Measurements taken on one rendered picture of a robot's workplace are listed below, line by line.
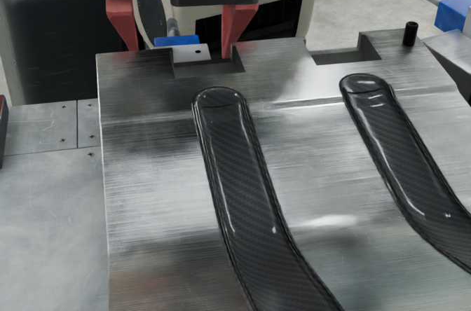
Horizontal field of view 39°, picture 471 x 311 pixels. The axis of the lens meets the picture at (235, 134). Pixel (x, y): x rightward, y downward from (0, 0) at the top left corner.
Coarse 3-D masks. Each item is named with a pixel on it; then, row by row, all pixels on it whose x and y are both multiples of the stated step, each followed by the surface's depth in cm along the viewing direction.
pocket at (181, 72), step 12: (204, 60) 54; (216, 60) 54; (228, 60) 54; (240, 60) 51; (180, 72) 53; (192, 72) 54; (204, 72) 54; (216, 72) 54; (228, 72) 54; (240, 72) 52
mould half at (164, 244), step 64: (128, 64) 50; (256, 64) 51; (384, 64) 51; (128, 128) 45; (192, 128) 45; (256, 128) 45; (320, 128) 45; (448, 128) 46; (128, 192) 40; (192, 192) 40; (320, 192) 41; (384, 192) 41; (128, 256) 36; (192, 256) 36; (320, 256) 35; (384, 256) 35
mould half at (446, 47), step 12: (432, 36) 62; (444, 36) 62; (456, 36) 62; (432, 48) 60; (444, 48) 60; (456, 48) 60; (468, 48) 60; (444, 60) 59; (456, 60) 58; (468, 60) 58; (456, 72) 58; (468, 72) 57; (456, 84) 58; (468, 84) 57; (468, 96) 58
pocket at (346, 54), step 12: (360, 36) 55; (336, 48) 56; (348, 48) 56; (360, 48) 55; (372, 48) 53; (324, 60) 55; (336, 60) 56; (348, 60) 56; (360, 60) 56; (372, 60) 54
